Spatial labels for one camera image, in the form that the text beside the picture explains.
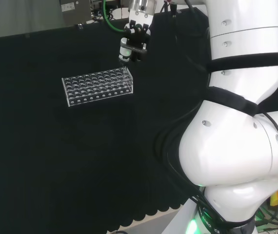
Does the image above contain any clear plastic test tube rack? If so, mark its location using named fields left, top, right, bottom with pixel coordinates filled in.
left=61, top=66, right=134, bottom=108

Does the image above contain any black bench cloth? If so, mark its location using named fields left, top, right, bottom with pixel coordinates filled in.
left=0, top=6, right=278, bottom=234

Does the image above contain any clear glass test tube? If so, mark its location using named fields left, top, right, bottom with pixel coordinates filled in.
left=121, top=62, right=130, bottom=82

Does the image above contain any grey metal cabinet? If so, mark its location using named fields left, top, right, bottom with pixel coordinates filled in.
left=59, top=0, right=92, bottom=25

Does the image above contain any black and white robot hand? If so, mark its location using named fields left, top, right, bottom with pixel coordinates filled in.
left=118, top=10, right=156, bottom=65

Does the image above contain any green cable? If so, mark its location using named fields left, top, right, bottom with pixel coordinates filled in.
left=102, top=0, right=128, bottom=34

